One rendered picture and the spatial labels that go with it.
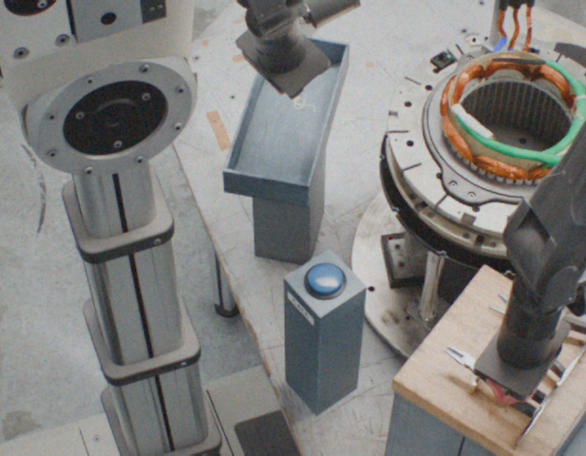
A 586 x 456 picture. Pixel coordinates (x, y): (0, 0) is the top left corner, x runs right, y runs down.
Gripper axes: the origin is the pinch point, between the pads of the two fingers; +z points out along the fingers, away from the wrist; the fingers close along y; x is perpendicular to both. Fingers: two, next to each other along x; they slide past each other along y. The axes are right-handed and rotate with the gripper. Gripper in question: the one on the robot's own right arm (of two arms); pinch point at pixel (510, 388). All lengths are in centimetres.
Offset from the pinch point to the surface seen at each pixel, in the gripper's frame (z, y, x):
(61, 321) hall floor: 109, 18, 104
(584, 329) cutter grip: 0.2, 11.5, -3.4
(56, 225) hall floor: 109, 36, 122
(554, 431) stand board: 2.9, -0.4, -6.7
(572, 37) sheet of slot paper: 31, 83, 29
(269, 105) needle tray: 7, 22, 48
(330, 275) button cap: 4.7, 3.5, 26.0
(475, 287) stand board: 2.8, 10.7, 10.8
